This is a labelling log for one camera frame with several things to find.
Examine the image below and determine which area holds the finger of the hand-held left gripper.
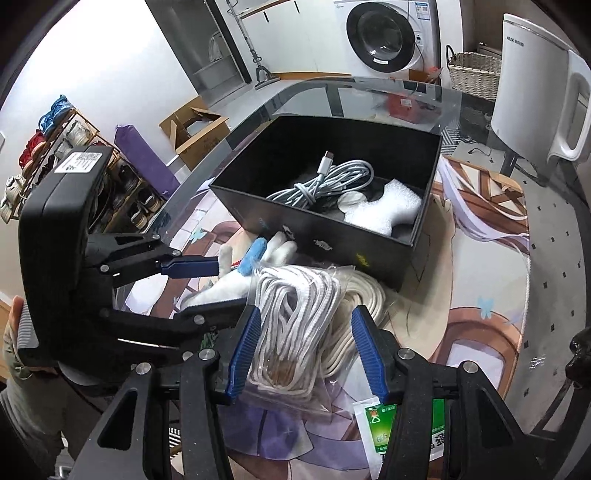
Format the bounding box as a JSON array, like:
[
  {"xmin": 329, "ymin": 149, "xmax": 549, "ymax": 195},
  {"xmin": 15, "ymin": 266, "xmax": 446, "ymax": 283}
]
[
  {"xmin": 98, "ymin": 296, "xmax": 251, "ymax": 356},
  {"xmin": 90, "ymin": 232, "xmax": 221, "ymax": 289}
]

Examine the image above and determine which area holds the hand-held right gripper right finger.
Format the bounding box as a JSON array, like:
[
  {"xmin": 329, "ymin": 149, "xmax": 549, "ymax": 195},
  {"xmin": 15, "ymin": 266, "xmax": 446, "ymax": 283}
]
[{"xmin": 352, "ymin": 305, "xmax": 541, "ymax": 480}]

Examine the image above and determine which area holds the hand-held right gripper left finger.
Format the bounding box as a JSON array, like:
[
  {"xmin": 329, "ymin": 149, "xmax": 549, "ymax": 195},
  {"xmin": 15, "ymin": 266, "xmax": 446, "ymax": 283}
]
[{"xmin": 60, "ymin": 305, "xmax": 263, "ymax": 480}]

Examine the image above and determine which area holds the bag of white rope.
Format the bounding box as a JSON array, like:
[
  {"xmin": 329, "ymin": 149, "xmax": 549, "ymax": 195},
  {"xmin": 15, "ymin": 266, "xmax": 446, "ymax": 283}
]
[{"xmin": 244, "ymin": 264, "xmax": 352, "ymax": 412}]

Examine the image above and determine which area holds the green and white packet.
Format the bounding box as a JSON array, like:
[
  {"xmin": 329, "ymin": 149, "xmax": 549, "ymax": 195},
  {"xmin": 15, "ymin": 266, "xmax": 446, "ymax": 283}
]
[{"xmin": 353, "ymin": 396, "xmax": 447, "ymax": 480}]

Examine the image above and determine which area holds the white and blue plush toy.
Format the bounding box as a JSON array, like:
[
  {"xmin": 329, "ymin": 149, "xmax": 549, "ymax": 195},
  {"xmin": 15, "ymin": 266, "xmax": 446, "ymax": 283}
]
[{"xmin": 182, "ymin": 231, "xmax": 297, "ymax": 315}]

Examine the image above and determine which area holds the black storage box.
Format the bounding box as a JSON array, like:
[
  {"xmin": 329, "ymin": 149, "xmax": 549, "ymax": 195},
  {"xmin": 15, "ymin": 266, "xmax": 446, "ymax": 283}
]
[{"xmin": 209, "ymin": 115, "xmax": 444, "ymax": 292}]

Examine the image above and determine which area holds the person's left forearm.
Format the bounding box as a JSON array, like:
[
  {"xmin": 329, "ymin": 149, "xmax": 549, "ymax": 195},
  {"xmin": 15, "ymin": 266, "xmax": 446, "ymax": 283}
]
[{"xmin": 0, "ymin": 342, "xmax": 72, "ymax": 467}]

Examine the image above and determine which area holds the person's left hand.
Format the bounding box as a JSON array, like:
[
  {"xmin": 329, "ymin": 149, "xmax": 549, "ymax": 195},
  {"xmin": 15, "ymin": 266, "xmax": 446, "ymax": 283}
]
[{"xmin": 6, "ymin": 295, "xmax": 25, "ymax": 354}]

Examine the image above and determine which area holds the wooden shoe rack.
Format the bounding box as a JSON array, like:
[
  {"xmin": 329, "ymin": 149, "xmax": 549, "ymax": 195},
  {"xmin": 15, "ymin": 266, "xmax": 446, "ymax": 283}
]
[{"xmin": 0, "ymin": 95, "xmax": 163, "ymax": 234}]

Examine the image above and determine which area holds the printed desk mat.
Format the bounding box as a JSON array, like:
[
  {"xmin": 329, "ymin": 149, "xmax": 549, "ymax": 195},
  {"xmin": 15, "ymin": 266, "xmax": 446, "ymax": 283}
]
[{"xmin": 115, "ymin": 156, "xmax": 530, "ymax": 480}]

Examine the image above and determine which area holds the purple bag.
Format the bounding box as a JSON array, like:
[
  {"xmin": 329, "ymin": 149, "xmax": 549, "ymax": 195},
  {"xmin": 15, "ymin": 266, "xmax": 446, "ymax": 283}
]
[{"xmin": 115, "ymin": 124, "xmax": 182, "ymax": 200}]

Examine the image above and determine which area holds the open cardboard box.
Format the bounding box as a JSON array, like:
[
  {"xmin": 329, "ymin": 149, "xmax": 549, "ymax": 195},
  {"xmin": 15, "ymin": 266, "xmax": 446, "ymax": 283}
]
[{"xmin": 159, "ymin": 95, "xmax": 230, "ymax": 171}]

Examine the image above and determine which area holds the white foam piece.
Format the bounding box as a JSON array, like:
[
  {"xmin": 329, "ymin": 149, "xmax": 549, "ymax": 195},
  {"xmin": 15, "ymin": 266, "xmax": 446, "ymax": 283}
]
[{"xmin": 344, "ymin": 179, "xmax": 423, "ymax": 237}]

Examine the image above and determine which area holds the white round disc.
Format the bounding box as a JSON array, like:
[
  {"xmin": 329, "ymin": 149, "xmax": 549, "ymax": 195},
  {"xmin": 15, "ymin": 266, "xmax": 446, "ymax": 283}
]
[{"xmin": 337, "ymin": 191, "xmax": 368, "ymax": 211}]

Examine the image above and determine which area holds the flat mop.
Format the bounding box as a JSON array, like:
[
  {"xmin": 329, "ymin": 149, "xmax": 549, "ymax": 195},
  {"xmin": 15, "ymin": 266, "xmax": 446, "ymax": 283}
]
[{"xmin": 226, "ymin": 0, "xmax": 281, "ymax": 90}]

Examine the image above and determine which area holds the grey glass door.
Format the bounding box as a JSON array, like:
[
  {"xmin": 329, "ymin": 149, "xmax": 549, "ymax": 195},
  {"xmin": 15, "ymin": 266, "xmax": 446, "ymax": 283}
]
[{"xmin": 145, "ymin": 0, "xmax": 246, "ymax": 96}]

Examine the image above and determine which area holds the black white patterned rug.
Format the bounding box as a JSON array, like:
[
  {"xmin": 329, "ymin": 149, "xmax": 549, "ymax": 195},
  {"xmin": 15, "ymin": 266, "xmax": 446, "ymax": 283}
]
[{"xmin": 441, "ymin": 124, "xmax": 463, "ymax": 156}]

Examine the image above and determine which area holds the white base cabinet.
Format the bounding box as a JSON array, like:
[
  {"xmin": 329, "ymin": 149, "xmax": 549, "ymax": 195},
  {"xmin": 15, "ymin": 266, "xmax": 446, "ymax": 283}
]
[{"xmin": 240, "ymin": 0, "xmax": 352, "ymax": 75}]

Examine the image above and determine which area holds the red box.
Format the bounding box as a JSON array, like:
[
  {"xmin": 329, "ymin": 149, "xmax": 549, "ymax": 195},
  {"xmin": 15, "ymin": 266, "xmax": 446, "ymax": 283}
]
[{"xmin": 387, "ymin": 90, "xmax": 439, "ymax": 125}]

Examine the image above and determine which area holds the orange box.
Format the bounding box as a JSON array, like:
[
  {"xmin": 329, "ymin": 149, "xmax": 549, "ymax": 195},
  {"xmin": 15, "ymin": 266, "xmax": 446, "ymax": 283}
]
[{"xmin": 409, "ymin": 67, "xmax": 444, "ymax": 87}]

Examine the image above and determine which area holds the wicker basket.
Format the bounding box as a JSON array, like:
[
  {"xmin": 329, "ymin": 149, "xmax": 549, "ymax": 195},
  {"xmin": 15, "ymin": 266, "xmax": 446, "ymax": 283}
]
[{"xmin": 445, "ymin": 45, "xmax": 503, "ymax": 101}]

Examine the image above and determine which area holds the white washing machine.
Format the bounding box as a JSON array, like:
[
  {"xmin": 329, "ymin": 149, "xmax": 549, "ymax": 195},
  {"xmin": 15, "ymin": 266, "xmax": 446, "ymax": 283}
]
[{"xmin": 345, "ymin": 0, "xmax": 440, "ymax": 77}]

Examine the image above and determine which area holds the white electric kettle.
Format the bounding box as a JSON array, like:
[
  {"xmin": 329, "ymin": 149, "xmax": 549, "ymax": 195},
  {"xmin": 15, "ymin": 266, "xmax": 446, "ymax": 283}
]
[{"xmin": 489, "ymin": 13, "xmax": 591, "ymax": 163}]

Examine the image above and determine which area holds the grey charging cable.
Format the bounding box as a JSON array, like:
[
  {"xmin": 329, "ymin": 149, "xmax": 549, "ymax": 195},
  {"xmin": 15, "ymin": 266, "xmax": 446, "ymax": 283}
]
[{"xmin": 265, "ymin": 150, "xmax": 376, "ymax": 205}]

